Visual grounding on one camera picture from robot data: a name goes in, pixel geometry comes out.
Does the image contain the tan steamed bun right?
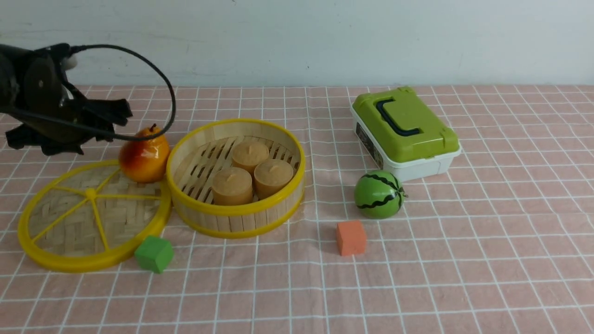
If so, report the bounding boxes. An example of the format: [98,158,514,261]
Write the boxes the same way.
[254,159,294,200]

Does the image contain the orange yellow toy pear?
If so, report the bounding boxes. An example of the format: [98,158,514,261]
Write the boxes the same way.
[118,135,170,183]

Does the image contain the tan steamed bun front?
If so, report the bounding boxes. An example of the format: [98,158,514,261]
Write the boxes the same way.
[211,167,254,206]

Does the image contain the green lidded white storage box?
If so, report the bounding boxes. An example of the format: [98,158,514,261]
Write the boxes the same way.
[350,86,462,181]

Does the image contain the black cable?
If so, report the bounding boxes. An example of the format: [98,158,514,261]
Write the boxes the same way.
[9,44,177,142]

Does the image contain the tan steamed bun back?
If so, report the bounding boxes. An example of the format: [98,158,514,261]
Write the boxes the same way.
[231,141,269,174]

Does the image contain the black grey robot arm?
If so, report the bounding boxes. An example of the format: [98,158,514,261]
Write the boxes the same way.
[0,44,132,156]

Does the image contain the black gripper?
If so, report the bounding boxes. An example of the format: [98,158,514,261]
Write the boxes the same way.
[5,44,132,156]

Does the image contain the bamboo steamer basket yellow rims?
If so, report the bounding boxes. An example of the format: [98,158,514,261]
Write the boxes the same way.
[166,119,306,238]

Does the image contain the orange foam cube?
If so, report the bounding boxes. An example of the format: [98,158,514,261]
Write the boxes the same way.
[336,220,367,257]

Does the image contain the yellow woven bamboo steamer lid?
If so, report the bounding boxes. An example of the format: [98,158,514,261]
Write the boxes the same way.
[18,160,172,273]

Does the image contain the tan steamed bun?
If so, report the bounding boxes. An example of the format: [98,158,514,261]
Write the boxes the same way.
[211,167,254,206]
[254,159,294,200]
[231,141,269,174]

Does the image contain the pink checkered tablecloth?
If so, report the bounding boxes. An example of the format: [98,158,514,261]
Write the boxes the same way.
[1,85,594,334]

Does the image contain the green foam cube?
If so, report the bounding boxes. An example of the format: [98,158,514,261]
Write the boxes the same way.
[134,235,174,274]

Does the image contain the green toy watermelon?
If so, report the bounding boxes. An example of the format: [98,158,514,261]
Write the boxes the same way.
[354,170,408,219]

